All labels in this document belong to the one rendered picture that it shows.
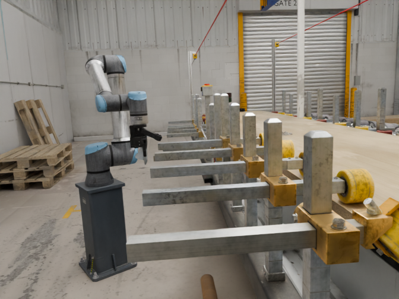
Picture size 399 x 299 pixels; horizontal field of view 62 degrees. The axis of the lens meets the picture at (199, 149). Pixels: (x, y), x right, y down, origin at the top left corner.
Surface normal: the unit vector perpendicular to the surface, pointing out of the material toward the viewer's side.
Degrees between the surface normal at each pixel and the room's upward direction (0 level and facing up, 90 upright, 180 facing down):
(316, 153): 90
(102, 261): 90
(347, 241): 90
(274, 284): 0
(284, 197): 90
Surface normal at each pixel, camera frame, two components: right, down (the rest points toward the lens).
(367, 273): -1.00, 0.06
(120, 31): 0.13, 0.16
